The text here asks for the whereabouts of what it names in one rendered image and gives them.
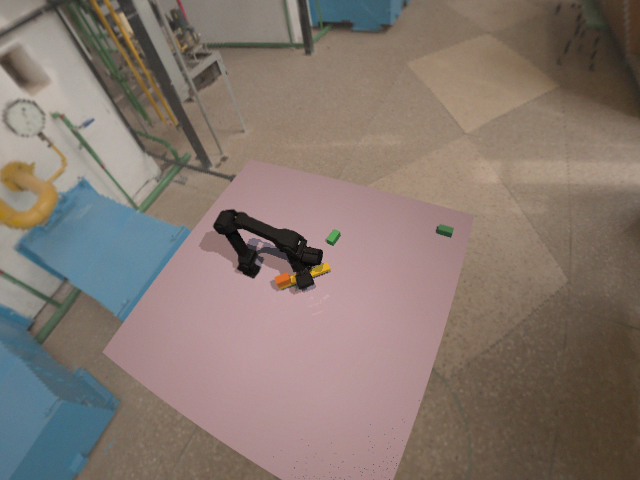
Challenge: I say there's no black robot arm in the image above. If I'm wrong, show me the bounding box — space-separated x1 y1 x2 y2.
213 210 323 279

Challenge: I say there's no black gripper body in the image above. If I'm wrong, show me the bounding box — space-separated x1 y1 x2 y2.
289 260 314 290

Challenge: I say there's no yellow bar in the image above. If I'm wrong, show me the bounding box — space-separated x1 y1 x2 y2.
274 262 331 290

